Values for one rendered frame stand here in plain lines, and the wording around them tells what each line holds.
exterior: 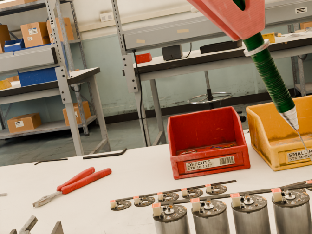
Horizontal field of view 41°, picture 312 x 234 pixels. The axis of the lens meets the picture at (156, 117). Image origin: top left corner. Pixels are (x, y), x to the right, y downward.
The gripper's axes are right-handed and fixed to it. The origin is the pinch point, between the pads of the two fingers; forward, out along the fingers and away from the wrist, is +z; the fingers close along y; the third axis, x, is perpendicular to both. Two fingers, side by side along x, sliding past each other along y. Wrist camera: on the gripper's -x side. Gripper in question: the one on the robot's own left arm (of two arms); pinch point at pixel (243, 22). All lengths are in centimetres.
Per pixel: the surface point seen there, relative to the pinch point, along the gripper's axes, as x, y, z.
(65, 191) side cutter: 19.4, 31.6, 11.9
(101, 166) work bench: 14.3, 40.7, 13.9
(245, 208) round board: 4.6, 2.0, 11.3
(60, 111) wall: 57, 480, 45
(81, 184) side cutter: 17.3, 33.0, 12.6
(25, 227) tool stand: 16.6, 0.2, 4.1
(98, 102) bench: 12, 310, 37
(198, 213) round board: 7.4, 3.1, 10.4
